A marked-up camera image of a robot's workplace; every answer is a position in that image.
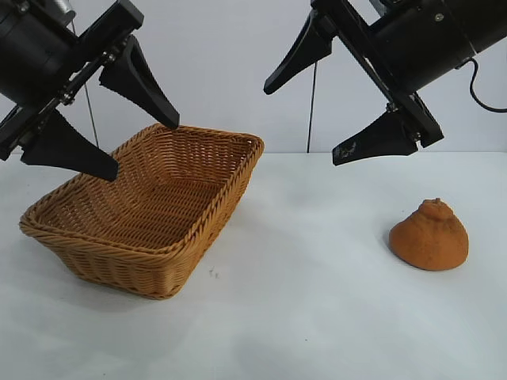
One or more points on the woven wicker basket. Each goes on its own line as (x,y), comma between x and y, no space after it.
(158,198)

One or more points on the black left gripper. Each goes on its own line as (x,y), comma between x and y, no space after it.
(31,47)

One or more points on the wrinkled orange fruit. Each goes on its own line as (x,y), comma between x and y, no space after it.
(429,241)

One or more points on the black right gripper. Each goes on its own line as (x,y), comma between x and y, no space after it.
(420,43)

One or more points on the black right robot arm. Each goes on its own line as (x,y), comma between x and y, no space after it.
(489,20)

